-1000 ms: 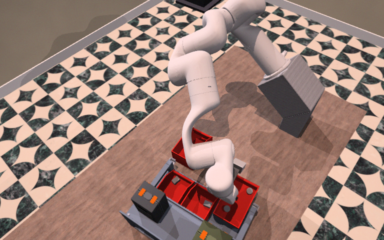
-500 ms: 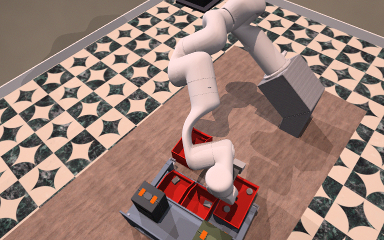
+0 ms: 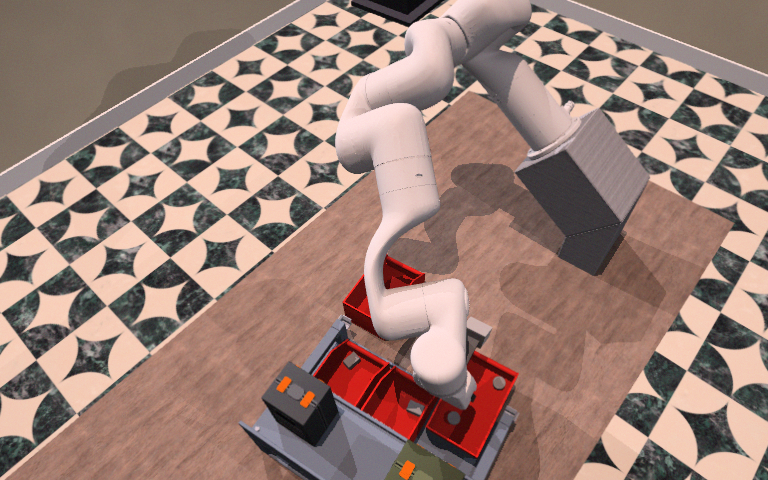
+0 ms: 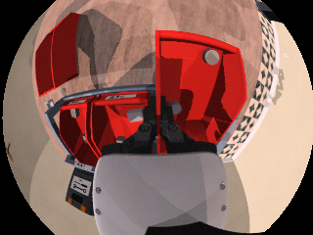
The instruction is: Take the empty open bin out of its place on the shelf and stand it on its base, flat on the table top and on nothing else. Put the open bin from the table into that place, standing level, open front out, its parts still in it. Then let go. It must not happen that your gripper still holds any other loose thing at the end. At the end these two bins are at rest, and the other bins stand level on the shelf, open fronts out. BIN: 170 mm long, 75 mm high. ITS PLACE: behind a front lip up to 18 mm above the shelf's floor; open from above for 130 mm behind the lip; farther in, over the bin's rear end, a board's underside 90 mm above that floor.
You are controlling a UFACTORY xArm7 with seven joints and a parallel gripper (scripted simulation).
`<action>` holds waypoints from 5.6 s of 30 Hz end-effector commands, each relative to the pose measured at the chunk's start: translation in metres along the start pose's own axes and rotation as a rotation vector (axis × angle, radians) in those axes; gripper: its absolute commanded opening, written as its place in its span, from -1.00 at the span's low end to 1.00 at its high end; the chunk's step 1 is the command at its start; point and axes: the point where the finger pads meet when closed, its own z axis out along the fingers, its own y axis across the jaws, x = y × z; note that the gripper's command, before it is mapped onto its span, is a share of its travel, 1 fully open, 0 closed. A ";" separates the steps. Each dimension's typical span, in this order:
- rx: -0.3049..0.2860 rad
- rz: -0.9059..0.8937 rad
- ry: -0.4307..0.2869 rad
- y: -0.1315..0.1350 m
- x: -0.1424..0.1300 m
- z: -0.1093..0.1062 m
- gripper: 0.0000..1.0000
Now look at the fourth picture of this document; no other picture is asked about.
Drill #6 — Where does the red bin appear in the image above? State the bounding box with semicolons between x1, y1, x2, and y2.
35;13;80;97
59;96;101;166
91;91;150;155
156;30;246;154

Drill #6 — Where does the grey metal disc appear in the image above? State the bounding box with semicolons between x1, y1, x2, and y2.
202;48;219;66

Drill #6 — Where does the dark grey disc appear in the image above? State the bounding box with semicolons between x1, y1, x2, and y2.
168;101;182;115

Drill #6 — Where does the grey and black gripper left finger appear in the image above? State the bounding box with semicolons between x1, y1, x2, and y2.
102;96;157;156

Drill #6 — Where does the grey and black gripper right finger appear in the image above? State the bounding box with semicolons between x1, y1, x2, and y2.
160;96;217;154

